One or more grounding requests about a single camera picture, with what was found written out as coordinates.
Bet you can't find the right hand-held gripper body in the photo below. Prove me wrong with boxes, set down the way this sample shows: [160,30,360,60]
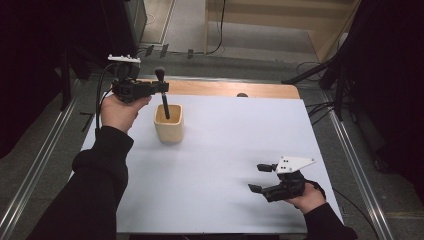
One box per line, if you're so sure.
[261,155,317,203]

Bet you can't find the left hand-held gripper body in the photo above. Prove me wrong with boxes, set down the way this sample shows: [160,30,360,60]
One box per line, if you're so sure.
[107,54,156,104]

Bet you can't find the black makeup brush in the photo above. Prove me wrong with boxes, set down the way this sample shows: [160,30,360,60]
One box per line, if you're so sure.
[154,66,171,121]

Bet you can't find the beige square cup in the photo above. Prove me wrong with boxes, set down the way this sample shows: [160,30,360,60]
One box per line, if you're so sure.
[153,103,185,145]

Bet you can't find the person's right hand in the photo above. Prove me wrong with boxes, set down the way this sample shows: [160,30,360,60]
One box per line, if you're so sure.
[285,181,327,215]

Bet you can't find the person's left hand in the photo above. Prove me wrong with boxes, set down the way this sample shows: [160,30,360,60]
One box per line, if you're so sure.
[100,94,153,134]

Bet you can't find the white board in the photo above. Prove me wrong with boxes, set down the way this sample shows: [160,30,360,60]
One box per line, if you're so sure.
[68,92,346,234]

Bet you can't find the wooden table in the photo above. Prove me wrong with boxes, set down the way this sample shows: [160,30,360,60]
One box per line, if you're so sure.
[138,78,301,100]

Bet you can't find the dark cabinet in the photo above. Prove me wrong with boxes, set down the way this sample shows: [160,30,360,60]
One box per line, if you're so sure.
[99,0,148,66]

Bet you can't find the black metal stand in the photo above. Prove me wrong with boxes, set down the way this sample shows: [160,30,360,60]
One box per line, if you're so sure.
[280,58,346,122]
[59,46,132,112]

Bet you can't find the dark curtain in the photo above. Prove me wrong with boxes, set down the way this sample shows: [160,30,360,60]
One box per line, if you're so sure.
[0,0,111,159]
[339,0,424,204]

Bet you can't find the light wooden shelf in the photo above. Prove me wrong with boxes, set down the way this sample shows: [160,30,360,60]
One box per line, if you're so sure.
[203,0,363,64]

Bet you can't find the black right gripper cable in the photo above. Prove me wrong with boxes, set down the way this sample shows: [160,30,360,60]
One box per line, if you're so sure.
[306,179,381,240]

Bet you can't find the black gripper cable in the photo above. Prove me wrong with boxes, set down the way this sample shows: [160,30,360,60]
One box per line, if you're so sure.
[94,63,118,132]
[306,179,381,240]

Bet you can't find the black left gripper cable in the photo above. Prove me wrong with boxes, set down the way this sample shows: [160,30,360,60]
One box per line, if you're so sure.
[94,63,118,132]

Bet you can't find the metal floor rail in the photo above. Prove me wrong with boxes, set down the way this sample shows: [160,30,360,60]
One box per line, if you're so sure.
[0,79,82,240]
[320,90,397,240]

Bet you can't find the black floor cables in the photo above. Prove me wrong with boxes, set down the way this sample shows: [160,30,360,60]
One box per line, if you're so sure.
[295,60,335,127]

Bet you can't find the black hanging cable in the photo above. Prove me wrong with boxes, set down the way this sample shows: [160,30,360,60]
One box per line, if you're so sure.
[205,0,227,56]

